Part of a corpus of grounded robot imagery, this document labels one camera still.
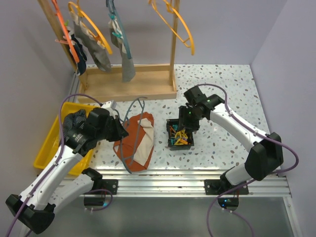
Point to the aluminium rail frame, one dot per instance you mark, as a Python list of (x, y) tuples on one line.
[(150, 183)]

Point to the wooden hanger rack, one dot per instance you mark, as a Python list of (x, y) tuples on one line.
[(152, 81)]

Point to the yellow plastic tray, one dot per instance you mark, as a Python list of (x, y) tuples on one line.
[(51, 143)]

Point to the black clip box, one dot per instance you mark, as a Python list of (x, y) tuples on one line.
[(178, 140)]

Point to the blue-grey hanger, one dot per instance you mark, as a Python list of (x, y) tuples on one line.
[(141, 101)]

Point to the yellow plastic hanger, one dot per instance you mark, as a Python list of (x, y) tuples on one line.
[(172, 8)]

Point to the teal hanger with grey underwear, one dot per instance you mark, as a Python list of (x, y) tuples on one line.
[(119, 31)]

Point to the rust orange underwear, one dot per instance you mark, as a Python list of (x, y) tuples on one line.
[(145, 143)]

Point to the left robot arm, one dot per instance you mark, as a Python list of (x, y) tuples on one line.
[(37, 205)]

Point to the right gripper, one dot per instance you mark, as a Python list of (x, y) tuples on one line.
[(183, 121)]

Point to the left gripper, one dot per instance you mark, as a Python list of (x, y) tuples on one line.
[(118, 127)]

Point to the orange hanger on rack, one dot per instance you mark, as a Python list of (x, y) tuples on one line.
[(65, 31)]

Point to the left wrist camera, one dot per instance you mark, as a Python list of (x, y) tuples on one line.
[(110, 106)]

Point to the grey underwear on yellow hanger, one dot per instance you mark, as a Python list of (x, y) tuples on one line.
[(96, 50)]

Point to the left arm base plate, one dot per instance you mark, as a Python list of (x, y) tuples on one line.
[(104, 186)]

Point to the yellow hanger on rack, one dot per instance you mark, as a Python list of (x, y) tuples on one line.
[(90, 25)]

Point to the grey underwear on teal hanger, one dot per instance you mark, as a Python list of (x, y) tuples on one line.
[(128, 70)]

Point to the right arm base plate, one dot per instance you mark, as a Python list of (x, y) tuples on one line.
[(214, 187)]

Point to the navy striped underwear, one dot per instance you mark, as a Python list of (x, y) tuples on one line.
[(73, 120)]

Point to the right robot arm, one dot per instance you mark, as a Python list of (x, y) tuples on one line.
[(265, 153)]

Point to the navy underwear on orange hanger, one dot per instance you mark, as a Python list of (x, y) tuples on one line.
[(81, 65)]

